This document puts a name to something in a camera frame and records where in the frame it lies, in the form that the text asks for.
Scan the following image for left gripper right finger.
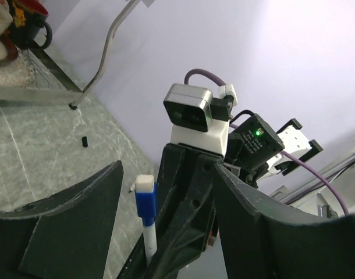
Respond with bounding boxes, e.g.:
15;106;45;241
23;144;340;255
214;165;355;278

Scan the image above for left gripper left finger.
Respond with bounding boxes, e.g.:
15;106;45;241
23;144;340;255
0;161;123;278

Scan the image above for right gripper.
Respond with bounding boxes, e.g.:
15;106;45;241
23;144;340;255
118;143;225;278

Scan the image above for blue white marker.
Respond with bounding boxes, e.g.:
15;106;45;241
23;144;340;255
142;218;158;265

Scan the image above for blue marker cap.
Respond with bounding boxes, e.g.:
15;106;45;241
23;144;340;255
134;174;157;227

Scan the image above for black white marker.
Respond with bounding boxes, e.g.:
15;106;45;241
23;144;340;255
129;184;135;193

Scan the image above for metal dish rack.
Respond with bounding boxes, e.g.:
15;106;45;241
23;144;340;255
0;1;140;110

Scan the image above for speckled glass plate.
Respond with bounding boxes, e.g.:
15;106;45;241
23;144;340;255
0;51;36;87

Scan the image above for brown rimmed plate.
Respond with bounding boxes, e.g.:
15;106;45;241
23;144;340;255
0;35;19;66

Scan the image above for dark red mug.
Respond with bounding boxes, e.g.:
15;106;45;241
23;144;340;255
8;0;53;50

